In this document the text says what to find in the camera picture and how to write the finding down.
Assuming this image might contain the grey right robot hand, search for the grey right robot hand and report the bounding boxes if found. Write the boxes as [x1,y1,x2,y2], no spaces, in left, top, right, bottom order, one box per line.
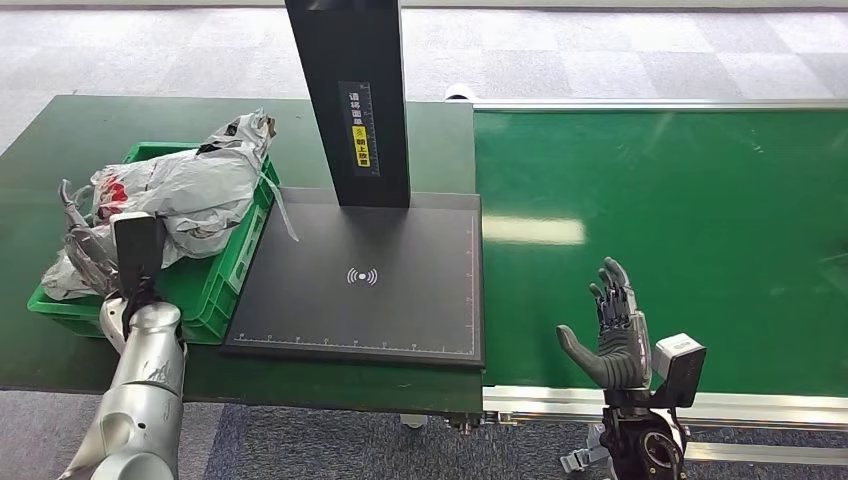
[555,256,655,392]

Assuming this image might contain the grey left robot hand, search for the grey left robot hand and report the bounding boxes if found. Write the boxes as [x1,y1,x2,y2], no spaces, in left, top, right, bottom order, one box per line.
[58,178,124,299]

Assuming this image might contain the white plastic package red print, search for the white plastic package red print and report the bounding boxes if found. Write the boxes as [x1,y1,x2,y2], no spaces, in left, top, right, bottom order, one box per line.
[40,109,301,303]

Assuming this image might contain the green plastic delivery crate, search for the green plastic delivery crate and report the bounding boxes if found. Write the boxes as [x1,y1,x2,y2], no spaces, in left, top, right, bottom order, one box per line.
[27,140,282,346]

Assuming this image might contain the green conveyor belt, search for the green conveyor belt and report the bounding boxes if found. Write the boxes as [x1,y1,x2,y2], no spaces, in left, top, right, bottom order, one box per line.
[473,109,848,399]

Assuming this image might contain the black inbound scanner machine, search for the black inbound scanner machine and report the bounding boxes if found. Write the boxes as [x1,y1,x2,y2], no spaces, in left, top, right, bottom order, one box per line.
[221,0,487,370]

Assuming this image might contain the dark green work table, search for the dark green work table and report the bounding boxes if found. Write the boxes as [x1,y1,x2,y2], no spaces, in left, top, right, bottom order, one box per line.
[0,94,486,417]

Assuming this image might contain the yellow label sticker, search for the yellow label sticker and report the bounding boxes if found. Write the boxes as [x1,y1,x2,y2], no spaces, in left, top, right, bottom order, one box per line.
[351,125,372,169]

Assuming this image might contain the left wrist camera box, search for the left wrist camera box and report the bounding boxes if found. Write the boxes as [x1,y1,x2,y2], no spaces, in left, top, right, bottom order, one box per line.
[110,211,168,303]

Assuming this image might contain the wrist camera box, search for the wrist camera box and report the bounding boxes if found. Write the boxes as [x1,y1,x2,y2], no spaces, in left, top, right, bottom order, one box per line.
[110,211,168,303]
[651,333,708,409]

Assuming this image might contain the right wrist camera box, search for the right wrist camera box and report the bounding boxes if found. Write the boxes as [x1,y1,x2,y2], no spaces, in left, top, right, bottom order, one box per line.
[651,333,708,409]

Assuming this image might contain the metal conveyor leg bracket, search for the metal conveyor leg bracket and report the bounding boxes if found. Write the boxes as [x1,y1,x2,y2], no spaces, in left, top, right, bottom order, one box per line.
[559,423,608,476]

